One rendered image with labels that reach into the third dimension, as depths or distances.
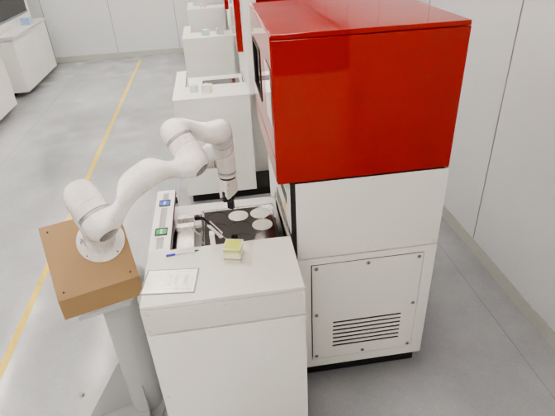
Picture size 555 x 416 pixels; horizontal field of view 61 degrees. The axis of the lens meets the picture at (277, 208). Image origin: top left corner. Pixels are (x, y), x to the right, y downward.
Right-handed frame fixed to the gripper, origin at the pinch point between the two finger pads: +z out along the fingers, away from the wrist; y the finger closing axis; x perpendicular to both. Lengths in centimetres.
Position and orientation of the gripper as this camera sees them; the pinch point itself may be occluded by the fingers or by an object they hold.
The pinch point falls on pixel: (230, 204)
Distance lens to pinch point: 226.0
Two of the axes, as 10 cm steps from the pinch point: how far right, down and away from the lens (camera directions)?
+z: 0.5, 8.5, 5.3
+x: 9.0, 1.9, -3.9
